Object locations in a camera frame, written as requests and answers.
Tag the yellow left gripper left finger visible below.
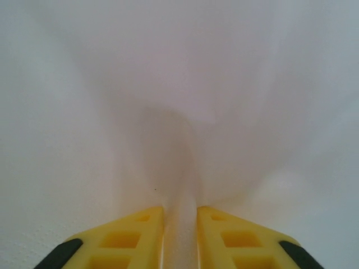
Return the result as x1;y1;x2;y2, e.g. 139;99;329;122
33;206;165;269

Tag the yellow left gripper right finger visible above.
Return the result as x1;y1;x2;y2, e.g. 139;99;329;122
196;206;326;269

